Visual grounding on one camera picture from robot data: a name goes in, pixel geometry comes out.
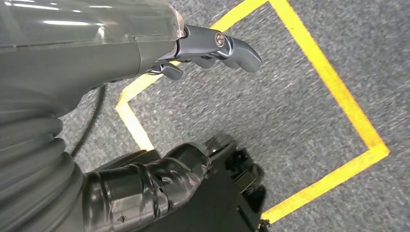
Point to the black robot foot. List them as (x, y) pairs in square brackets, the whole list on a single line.
[(224, 208)]

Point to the yellow floor tape square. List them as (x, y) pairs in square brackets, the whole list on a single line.
[(336, 89)]

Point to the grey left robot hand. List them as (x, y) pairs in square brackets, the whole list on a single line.
[(80, 54)]

